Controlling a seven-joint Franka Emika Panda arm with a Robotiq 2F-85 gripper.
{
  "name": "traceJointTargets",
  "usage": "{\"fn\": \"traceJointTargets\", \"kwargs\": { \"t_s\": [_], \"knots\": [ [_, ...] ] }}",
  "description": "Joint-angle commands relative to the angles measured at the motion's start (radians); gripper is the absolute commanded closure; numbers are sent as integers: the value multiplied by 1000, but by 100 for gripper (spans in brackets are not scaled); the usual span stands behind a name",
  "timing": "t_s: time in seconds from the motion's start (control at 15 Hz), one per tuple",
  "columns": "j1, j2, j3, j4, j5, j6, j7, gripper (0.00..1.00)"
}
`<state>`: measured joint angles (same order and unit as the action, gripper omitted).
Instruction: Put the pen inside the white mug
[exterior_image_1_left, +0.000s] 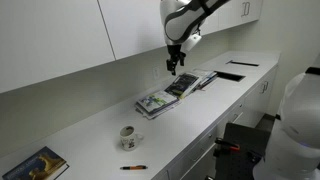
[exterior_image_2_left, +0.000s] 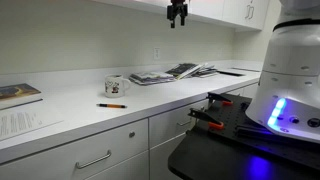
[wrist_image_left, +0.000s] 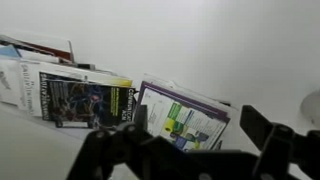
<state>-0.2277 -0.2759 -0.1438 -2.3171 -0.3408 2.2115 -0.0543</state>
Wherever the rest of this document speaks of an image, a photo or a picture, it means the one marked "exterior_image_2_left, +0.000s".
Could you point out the round silver drawer lock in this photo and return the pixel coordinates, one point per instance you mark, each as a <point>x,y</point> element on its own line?
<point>132,134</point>

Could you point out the stack of colourful magazines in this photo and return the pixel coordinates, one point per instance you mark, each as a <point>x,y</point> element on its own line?
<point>151,77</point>

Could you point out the black cover book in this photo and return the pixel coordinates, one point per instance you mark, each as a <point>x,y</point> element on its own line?
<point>183,70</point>

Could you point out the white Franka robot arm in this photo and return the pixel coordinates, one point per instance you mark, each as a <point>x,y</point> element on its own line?
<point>293,66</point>

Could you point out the white mug with cartoon print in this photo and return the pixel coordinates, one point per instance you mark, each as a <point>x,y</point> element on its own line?
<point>114,86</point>

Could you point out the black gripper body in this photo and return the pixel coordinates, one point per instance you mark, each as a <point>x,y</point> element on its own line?
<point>177,8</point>

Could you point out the dark hardcover book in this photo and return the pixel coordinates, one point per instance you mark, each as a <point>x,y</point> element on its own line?
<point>16,94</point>

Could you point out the white wall outlet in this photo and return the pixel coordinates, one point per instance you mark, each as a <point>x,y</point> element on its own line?
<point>156,53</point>

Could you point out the pile of thin magazines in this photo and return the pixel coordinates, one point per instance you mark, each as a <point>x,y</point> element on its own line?
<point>206,71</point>

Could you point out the orange and black pen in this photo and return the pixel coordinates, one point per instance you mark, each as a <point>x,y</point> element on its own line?
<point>111,105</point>

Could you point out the black perforated mounting board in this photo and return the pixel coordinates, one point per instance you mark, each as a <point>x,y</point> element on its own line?
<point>233,146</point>

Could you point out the printed white paper sheet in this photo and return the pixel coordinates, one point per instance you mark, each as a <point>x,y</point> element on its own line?
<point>23,121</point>

